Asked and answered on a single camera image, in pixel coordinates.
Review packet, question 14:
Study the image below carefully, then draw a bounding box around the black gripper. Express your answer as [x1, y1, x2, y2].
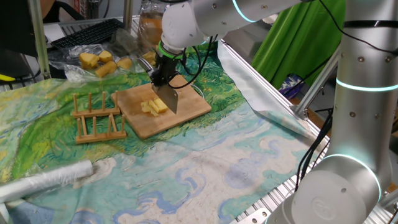
[150, 57, 180, 93]

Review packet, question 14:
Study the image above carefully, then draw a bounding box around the steel cleaver knife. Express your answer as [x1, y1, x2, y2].
[137, 58, 180, 114]

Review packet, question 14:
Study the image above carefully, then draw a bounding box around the yellow potato chunk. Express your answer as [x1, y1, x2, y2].
[154, 98, 169, 113]

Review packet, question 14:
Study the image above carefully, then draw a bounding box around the small yellow potato scrap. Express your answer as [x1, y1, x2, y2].
[142, 51, 157, 66]

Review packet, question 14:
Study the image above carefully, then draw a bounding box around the bamboo cutting board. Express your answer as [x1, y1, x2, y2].
[111, 74, 213, 140]

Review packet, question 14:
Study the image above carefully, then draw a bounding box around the brown jar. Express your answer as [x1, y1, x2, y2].
[137, 9, 165, 47]

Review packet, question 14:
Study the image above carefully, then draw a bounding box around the yellow food chunks pile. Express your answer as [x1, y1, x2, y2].
[79, 52, 100, 69]

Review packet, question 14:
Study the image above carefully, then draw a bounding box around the wooden peg rack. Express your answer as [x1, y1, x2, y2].
[72, 90, 127, 144]

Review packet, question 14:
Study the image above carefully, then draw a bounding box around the black keyboard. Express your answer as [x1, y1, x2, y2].
[51, 17, 124, 48]

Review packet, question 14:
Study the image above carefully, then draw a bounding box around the clear plastic bag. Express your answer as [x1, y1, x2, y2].
[48, 43, 137, 82]

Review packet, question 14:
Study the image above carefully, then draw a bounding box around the grey metal box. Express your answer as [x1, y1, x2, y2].
[223, 29, 274, 65]

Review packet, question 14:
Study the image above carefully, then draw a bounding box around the painted landscape tablecloth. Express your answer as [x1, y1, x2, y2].
[0, 39, 327, 224]

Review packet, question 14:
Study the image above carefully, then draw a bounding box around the white paper sheet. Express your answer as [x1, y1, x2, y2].
[43, 23, 65, 43]

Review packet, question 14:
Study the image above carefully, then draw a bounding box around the blue patterned bag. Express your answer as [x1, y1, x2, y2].
[278, 73, 304, 100]

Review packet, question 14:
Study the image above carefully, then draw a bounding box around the green fabric curtain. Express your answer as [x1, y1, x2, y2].
[251, 0, 346, 90]

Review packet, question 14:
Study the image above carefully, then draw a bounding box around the plastic wrap roll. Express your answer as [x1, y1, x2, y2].
[0, 159, 94, 205]

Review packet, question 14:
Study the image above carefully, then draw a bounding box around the black monitor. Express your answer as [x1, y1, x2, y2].
[0, 0, 38, 58]

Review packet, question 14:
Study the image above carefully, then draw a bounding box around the aluminium frame post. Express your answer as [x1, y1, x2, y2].
[123, 0, 134, 32]
[27, 0, 52, 82]
[294, 48, 341, 121]

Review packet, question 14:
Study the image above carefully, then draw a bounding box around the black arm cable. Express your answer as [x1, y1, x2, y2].
[169, 0, 398, 192]

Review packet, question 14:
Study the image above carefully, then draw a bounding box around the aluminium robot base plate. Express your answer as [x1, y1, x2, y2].
[239, 207, 271, 224]

